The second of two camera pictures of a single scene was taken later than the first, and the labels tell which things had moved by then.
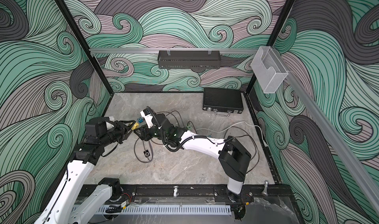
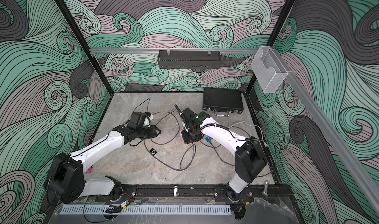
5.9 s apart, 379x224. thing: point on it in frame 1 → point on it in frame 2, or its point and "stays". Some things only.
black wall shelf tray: [189, 59] stays
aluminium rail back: [175, 50] stays
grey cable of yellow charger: [152, 150] → [170, 166]
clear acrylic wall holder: [268, 70] stays
